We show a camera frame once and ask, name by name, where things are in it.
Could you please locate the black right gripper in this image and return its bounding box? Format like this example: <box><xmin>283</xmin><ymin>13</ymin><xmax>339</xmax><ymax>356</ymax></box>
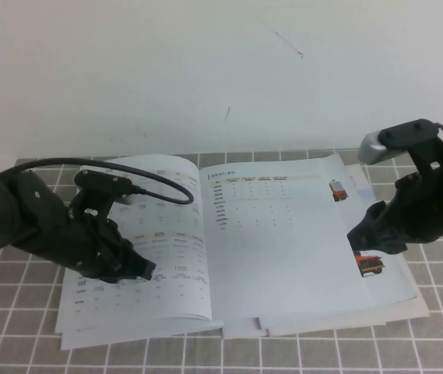
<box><xmin>346</xmin><ymin>155</ymin><xmax>443</xmax><ymax>257</ymax></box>

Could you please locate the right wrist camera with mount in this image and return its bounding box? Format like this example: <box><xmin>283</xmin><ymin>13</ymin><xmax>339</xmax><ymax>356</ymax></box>
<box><xmin>357</xmin><ymin>118</ymin><xmax>443</xmax><ymax>176</ymax></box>

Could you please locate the grey checkered tablecloth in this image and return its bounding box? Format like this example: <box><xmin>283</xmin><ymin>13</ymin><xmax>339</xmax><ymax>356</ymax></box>
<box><xmin>0</xmin><ymin>144</ymin><xmax>443</xmax><ymax>374</ymax></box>

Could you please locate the left wrist camera black cable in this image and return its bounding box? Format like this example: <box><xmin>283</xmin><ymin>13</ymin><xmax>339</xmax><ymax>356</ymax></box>
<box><xmin>0</xmin><ymin>156</ymin><xmax>195</xmax><ymax>206</ymax></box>

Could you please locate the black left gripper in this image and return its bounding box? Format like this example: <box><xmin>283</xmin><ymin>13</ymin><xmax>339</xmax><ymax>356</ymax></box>
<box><xmin>47</xmin><ymin>212</ymin><xmax>156</xmax><ymax>284</ymax></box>

